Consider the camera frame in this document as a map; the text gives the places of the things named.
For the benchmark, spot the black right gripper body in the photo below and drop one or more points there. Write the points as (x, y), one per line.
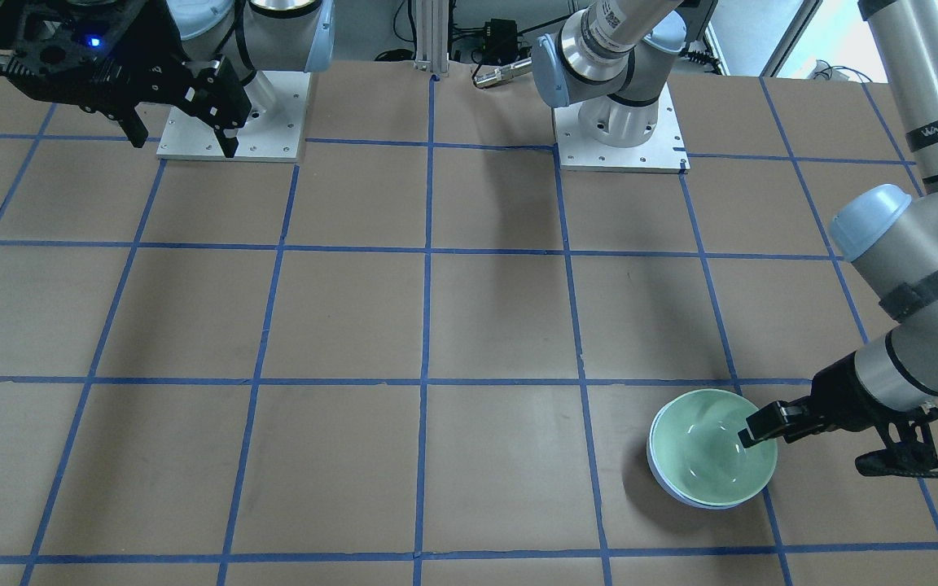
(161, 75)

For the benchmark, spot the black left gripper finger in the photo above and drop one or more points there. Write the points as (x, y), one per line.
(779, 419)

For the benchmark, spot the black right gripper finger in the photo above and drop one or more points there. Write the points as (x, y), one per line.
(219, 100)
(130, 121)

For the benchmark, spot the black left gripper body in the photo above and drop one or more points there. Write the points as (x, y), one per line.
(842, 391)

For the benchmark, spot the green ceramic bowl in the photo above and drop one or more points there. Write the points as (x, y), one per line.
(701, 448)

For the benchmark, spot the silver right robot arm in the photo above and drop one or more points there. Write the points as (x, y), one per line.
(276, 47)

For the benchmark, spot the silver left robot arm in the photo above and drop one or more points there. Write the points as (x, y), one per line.
(617, 55)

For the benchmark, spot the blue ceramic bowl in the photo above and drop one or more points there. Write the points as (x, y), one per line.
(672, 488)

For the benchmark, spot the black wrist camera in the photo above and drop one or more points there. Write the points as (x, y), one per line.
(909, 449)

